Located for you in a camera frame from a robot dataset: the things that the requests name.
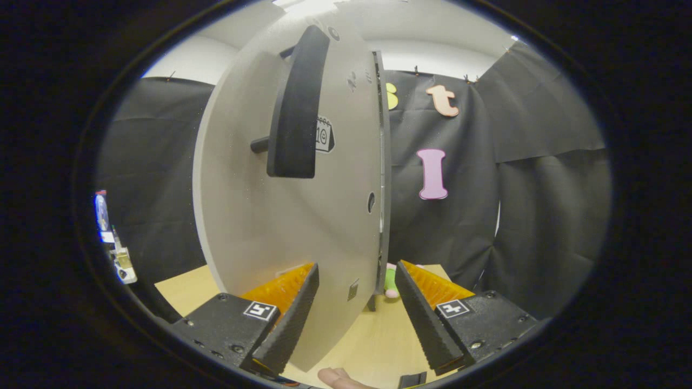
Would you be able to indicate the blue and white object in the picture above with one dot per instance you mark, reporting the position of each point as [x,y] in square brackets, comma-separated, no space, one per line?
[101,212]

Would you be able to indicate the large ceiling light panel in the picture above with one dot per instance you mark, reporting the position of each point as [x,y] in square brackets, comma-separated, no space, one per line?
[303,4]

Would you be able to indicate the black backdrop cloth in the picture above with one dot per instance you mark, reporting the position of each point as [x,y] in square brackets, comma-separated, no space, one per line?
[540,216]

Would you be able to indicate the yellow and white object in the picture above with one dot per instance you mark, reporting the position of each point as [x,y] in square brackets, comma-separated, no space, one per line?
[123,262]

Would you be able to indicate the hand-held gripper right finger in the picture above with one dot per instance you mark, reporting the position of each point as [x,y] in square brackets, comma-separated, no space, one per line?
[424,324]

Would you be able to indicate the small ceiling light panel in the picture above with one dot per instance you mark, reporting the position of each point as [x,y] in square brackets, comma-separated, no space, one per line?
[514,38]

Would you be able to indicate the green and pink toy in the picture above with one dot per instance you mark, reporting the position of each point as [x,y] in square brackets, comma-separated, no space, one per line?
[391,281]

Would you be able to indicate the grey shoe cabinet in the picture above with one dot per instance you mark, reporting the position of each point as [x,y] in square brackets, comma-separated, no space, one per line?
[385,189]

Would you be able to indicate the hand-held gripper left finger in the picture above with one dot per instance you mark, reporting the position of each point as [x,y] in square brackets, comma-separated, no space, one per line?
[289,324]

